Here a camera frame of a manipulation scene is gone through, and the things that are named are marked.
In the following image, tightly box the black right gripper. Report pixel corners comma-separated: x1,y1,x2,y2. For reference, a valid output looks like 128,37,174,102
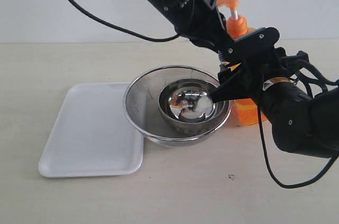
210,47,309,103

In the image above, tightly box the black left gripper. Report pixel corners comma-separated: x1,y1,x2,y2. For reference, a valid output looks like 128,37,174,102
147,0,234,52

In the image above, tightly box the orange pump soap bottle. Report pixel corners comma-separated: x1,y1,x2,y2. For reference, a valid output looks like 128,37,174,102
216,0,258,126

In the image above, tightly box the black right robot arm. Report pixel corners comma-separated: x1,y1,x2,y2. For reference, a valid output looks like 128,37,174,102
211,48,338,158

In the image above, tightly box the small stainless steel bowl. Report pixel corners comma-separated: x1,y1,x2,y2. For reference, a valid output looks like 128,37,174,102
158,78,230,135

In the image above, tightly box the steel mesh colander basin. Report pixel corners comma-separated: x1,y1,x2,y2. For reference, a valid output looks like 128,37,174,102
123,65,231,148

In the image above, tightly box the white rectangular plastic tray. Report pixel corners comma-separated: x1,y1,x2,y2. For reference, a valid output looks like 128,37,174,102
38,83,144,178

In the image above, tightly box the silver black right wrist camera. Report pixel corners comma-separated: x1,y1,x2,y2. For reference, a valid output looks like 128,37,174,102
218,27,280,64

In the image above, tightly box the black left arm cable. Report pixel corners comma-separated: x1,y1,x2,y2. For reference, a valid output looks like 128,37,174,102
29,0,183,42

